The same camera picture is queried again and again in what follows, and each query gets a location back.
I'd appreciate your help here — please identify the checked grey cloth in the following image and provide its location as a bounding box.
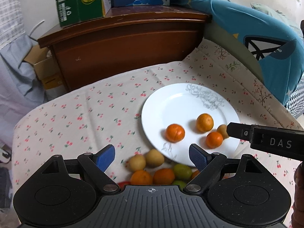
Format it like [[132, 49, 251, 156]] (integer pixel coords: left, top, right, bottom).
[[1, 0, 46, 147]]

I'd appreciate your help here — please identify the brown longan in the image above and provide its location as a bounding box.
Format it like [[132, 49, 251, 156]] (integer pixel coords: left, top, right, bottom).
[[216, 124, 229, 139]]

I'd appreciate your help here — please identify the person's right hand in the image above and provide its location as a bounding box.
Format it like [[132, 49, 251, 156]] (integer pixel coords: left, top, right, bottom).
[[292, 162, 304, 228]]

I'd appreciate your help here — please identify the green jujube fruit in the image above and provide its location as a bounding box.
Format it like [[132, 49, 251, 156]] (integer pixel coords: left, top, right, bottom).
[[172, 180, 187, 190], [173, 164, 192, 181]]

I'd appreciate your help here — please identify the brown longan fruit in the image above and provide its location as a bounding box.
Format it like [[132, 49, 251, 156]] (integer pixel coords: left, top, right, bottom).
[[145, 149, 165, 168], [129, 154, 146, 172]]

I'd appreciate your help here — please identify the yellowish tangerine on plate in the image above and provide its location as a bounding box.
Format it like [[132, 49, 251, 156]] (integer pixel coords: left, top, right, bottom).
[[196, 113, 214, 133]]

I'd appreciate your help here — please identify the red cherry tomato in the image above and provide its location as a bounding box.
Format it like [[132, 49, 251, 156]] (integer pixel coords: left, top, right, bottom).
[[118, 181, 131, 189]]

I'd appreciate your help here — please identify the small orange tangerine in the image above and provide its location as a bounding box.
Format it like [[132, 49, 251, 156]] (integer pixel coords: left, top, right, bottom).
[[206, 132, 224, 149]]

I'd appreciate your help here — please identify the white plate with line drawing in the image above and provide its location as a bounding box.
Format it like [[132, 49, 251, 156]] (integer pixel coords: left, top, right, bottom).
[[141, 83, 240, 167]]

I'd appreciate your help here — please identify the brown wooden cabinet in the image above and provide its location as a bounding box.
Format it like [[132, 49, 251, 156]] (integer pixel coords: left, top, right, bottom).
[[38, 6, 212, 91]]

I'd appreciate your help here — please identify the cardboard box on floor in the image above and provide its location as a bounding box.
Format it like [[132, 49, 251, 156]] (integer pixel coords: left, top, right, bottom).
[[24, 44, 63, 89]]

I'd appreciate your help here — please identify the cherry print tablecloth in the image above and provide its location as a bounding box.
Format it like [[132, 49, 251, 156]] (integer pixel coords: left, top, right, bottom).
[[13, 40, 303, 227]]

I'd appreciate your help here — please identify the green milk carton box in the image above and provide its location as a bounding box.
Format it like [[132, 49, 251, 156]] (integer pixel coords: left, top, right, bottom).
[[56, 0, 111, 28]]

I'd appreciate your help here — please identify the blue patterned quilt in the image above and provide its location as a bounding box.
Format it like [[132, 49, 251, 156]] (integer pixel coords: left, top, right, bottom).
[[172, 0, 303, 117]]

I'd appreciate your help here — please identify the orange tangerine on plate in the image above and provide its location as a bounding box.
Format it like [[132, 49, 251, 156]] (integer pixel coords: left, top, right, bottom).
[[165, 123, 185, 143]]

